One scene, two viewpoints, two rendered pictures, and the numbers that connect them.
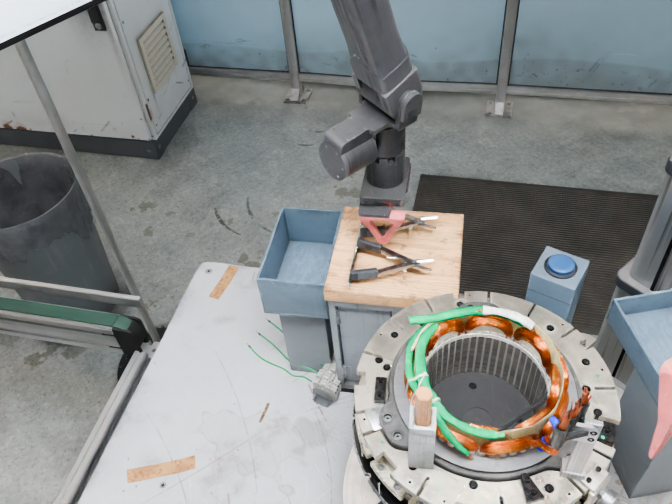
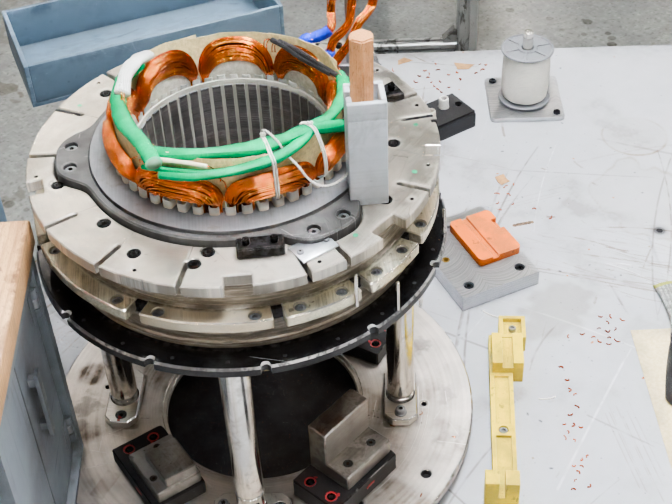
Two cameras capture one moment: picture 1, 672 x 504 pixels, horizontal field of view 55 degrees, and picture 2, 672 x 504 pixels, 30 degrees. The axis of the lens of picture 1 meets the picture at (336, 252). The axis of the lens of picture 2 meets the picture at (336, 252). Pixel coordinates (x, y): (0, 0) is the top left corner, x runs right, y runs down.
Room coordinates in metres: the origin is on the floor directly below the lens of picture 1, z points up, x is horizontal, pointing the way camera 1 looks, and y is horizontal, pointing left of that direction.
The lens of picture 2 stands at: (0.56, 0.61, 1.68)
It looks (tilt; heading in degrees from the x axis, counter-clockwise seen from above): 42 degrees down; 254
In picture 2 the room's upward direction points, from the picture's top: 3 degrees counter-clockwise
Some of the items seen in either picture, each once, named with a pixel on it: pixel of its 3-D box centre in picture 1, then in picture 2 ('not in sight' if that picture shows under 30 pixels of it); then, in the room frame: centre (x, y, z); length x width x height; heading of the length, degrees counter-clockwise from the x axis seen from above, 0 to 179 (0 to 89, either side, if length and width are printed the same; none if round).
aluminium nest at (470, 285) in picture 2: not in sight; (472, 254); (0.15, -0.29, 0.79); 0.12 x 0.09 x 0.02; 97
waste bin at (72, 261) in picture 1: (50, 251); not in sight; (1.62, 0.98, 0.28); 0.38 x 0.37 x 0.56; 162
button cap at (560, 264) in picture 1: (561, 264); not in sight; (0.66, -0.35, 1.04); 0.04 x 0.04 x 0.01
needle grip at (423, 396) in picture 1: (423, 408); (361, 73); (0.34, -0.07, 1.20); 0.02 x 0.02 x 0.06
